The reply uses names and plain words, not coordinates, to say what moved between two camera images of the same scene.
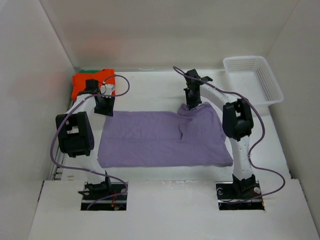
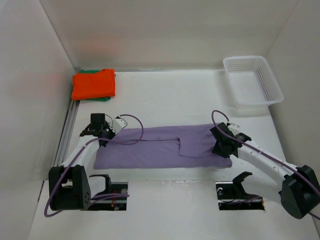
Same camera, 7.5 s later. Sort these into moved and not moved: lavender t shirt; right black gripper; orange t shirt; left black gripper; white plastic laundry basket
Moved: lavender t shirt; right black gripper; left black gripper
Not moved: white plastic laundry basket; orange t shirt
